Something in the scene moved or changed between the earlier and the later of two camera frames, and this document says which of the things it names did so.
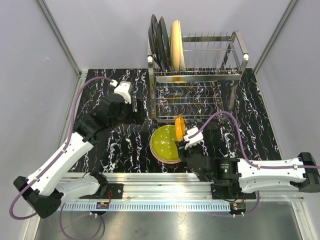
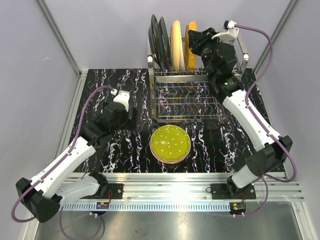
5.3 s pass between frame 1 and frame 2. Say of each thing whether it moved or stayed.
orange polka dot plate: moved
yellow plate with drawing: stayed
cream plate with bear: stayed
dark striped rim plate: stayed
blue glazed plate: stayed
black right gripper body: moved
